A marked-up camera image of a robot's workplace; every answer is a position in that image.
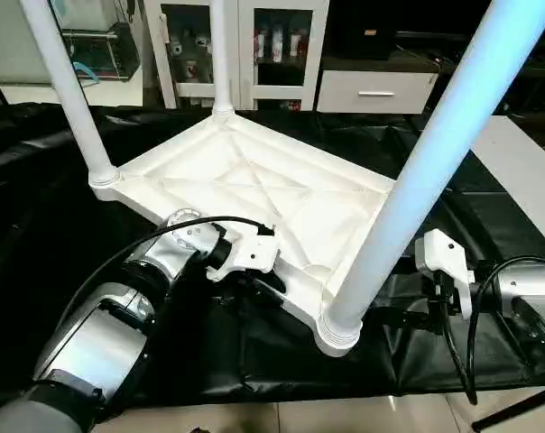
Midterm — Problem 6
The white plastic table top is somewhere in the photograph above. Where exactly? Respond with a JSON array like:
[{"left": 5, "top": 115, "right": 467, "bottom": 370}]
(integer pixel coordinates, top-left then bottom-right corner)
[{"left": 90, "top": 110, "right": 402, "bottom": 357}]

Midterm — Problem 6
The black metal table leg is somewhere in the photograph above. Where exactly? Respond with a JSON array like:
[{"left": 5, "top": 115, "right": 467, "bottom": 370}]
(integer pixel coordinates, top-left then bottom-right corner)
[{"left": 471, "top": 383, "right": 545, "bottom": 432}]

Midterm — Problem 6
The white side board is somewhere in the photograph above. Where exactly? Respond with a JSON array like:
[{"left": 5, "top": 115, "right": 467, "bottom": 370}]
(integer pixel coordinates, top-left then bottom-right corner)
[{"left": 471, "top": 115, "right": 545, "bottom": 258}]

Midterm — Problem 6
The black plastic mat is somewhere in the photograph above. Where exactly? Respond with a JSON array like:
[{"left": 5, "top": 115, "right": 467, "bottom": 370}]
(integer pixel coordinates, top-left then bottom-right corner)
[{"left": 0, "top": 101, "right": 545, "bottom": 402}]

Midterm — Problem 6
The white drawer unit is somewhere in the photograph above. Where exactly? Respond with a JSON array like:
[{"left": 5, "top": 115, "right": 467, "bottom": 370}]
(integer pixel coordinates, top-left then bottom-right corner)
[{"left": 316, "top": 70, "right": 436, "bottom": 115}]

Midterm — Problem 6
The white glass door cabinet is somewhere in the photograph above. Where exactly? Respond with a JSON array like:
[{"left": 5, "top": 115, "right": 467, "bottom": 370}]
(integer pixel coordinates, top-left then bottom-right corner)
[{"left": 144, "top": 0, "right": 329, "bottom": 111}]

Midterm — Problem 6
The teal small stool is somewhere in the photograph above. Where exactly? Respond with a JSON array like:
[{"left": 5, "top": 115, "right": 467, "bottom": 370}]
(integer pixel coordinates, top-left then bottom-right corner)
[{"left": 74, "top": 63, "right": 102, "bottom": 87}]

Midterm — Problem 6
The grey metal storage rack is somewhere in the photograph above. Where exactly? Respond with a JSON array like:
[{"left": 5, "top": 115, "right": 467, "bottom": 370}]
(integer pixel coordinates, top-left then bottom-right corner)
[{"left": 60, "top": 23, "right": 140, "bottom": 84}]

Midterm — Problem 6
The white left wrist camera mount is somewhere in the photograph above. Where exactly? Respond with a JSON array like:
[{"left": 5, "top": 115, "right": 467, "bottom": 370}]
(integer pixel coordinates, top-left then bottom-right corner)
[{"left": 208, "top": 226, "right": 281, "bottom": 282}]

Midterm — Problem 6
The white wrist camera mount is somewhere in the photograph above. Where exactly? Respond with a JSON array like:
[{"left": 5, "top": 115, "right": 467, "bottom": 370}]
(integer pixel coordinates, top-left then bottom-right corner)
[
  {"left": 208, "top": 226, "right": 281, "bottom": 282},
  {"left": 414, "top": 228, "right": 475, "bottom": 321}
]

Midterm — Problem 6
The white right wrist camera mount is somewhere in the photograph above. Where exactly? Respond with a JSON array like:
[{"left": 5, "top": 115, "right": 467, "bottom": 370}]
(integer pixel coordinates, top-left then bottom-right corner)
[{"left": 414, "top": 228, "right": 475, "bottom": 321}]

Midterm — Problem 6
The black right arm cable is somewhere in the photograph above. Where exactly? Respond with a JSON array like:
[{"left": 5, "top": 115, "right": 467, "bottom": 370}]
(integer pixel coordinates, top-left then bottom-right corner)
[{"left": 439, "top": 255, "right": 545, "bottom": 405}]

